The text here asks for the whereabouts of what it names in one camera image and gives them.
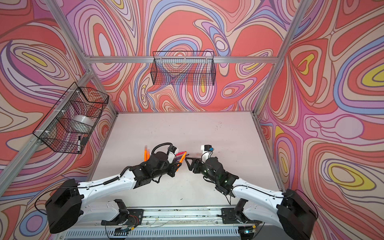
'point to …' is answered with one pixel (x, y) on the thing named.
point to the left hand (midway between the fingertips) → (182, 163)
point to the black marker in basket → (79, 146)
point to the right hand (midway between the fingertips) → (189, 162)
